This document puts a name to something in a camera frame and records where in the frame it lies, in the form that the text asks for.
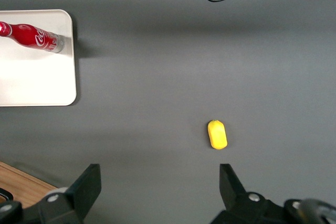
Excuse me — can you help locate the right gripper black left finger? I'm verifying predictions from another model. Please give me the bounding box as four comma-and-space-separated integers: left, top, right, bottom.
0, 163, 102, 224

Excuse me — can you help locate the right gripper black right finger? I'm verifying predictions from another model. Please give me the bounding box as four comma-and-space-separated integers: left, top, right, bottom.
209, 163, 324, 224

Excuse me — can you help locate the beige rectangular tray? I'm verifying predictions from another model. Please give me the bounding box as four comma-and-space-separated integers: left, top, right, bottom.
0, 9, 77, 107

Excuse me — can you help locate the wooden two-drawer cabinet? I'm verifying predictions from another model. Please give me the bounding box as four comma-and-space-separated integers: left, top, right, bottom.
0, 161, 58, 209

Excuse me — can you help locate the yellow lemon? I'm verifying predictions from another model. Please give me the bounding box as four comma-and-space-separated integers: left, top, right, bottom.
207, 120, 228, 150

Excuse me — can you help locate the red cola bottle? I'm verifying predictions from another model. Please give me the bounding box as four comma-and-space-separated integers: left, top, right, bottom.
0, 20, 66, 54

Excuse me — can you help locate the black metal drawer handle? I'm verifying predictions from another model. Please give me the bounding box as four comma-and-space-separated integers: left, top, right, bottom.
0, 187, 14, 201

